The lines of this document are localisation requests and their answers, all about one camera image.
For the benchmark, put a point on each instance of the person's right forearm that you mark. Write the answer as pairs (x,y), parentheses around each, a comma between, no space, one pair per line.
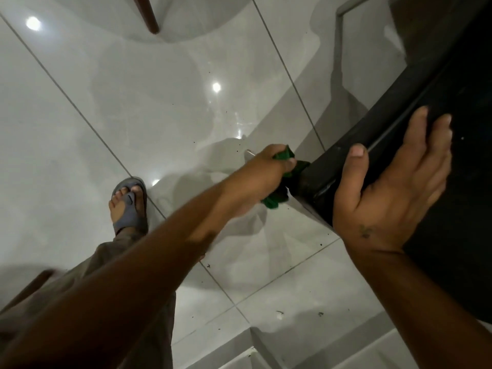
(423,311)

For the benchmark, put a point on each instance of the round marble table wooden rim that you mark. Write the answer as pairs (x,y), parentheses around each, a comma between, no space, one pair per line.
(148,15)

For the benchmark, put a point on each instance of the green cleaning cloth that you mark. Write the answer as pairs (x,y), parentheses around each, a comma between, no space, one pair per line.
(275,199)

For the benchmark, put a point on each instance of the person's left hand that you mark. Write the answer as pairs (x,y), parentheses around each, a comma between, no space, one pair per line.
(257,176)

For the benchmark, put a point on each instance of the grey trousers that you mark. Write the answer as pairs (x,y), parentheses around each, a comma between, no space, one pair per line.
(157,334)

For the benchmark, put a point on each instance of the grey sandal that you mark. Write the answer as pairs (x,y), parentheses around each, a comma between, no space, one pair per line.
(132,217)

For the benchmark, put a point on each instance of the person's right hand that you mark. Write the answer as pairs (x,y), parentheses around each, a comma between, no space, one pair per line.
(388,203)

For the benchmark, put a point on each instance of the black chair with metal legs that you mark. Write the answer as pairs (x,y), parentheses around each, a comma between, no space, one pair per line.
(461,226)

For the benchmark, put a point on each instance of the person's left forearm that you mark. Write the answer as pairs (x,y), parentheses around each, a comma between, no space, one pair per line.
(115,288)

